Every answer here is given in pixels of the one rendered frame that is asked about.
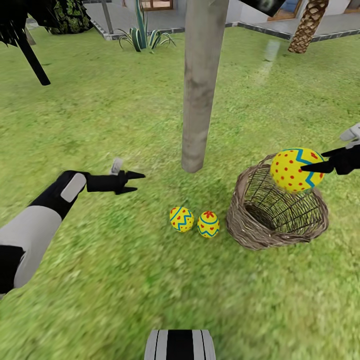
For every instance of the robot trunk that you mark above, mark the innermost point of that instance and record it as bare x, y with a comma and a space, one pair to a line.
180, 344

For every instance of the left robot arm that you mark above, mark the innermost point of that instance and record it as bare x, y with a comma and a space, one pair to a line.
26, 238

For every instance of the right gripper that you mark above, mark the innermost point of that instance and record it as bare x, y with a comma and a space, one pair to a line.
344, 160

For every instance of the wicker basket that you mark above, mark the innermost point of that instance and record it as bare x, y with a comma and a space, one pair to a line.
273, 217

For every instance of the easter egg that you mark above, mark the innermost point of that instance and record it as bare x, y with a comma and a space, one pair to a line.
208, 224
182, 219
286, 169

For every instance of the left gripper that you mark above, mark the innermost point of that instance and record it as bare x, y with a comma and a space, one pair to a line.
116, 183

